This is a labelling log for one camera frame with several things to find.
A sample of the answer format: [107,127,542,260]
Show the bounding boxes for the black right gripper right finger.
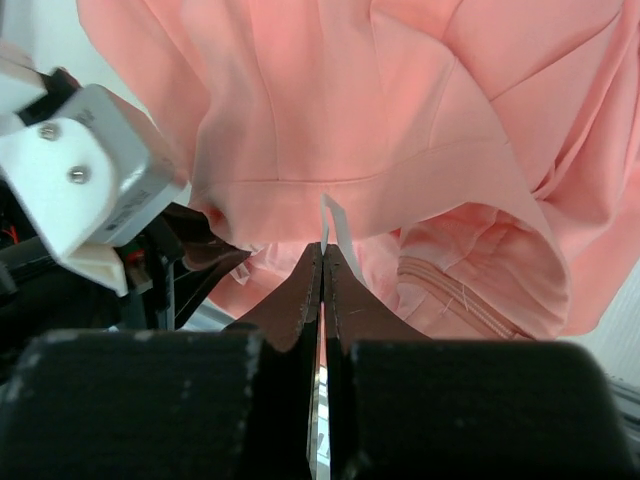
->
[323,245,427,479]

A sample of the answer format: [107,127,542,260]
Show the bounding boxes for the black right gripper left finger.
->
[222,243,323,479]

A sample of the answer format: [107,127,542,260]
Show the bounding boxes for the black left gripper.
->
[1,183,249,380]

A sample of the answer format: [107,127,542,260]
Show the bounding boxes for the pink skirt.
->
[77,1,639,340]

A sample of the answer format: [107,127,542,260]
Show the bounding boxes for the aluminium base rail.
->
[182,292,639,419]

